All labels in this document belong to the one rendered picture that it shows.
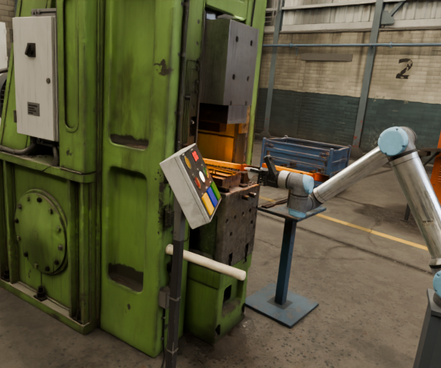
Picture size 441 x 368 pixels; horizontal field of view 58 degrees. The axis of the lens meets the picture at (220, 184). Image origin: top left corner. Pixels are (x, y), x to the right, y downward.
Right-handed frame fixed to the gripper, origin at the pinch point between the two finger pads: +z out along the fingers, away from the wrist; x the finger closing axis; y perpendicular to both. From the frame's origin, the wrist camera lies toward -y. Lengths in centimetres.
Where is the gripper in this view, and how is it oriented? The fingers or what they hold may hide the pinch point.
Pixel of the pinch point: (247, 166)
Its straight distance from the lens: 214.0
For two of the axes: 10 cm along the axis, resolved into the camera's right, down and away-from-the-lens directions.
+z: -8.4, -2.1, 5.0
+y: -1.0, 9.6, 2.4
